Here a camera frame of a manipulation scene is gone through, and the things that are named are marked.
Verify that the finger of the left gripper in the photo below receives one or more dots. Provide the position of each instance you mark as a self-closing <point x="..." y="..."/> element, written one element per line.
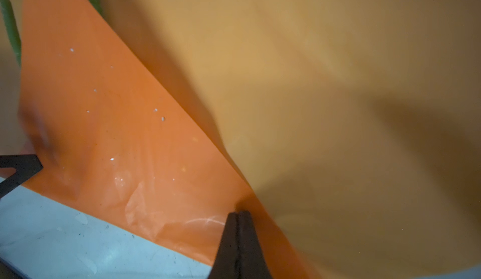
<point x="25" y="165"/>

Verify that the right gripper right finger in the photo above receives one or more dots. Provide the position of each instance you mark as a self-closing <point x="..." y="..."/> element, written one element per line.
<point x="250" y="262"/>

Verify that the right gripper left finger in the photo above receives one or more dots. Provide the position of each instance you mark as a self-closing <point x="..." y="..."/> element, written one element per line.
<point x="226" y="260"/>

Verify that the cream fake rose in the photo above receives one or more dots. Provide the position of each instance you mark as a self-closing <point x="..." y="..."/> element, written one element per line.
<point x="11" y="28"/>

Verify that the orange wrapping paper sheet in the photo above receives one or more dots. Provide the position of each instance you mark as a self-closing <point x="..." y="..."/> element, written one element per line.
<point x="350" y="129"/>

